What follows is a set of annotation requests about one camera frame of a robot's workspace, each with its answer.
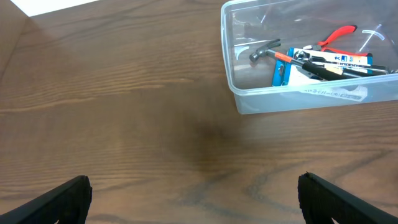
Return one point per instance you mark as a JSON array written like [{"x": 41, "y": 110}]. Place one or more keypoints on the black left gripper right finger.
[{"x": 322, "y": 202}]

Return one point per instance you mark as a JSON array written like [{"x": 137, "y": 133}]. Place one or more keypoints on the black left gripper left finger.
[{"x": 67, "y": 203}]

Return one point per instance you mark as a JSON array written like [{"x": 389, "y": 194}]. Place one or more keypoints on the small hammer orange black handle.
[{"x": 267, "y": 51}]

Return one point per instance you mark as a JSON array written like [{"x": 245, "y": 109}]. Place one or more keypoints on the blue white screwdriver box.
[{"x": 286, "y": 74}]

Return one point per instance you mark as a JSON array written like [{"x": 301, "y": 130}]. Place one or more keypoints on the black yellow precision screwdriver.
[{"x": 357, "y": 72}]

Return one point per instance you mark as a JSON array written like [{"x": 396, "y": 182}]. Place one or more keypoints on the red handled pliers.
[{"x": 322, "y": 45}]

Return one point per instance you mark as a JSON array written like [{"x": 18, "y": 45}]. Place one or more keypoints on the clear plastic container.
[{"x": 268, "y": 85}]

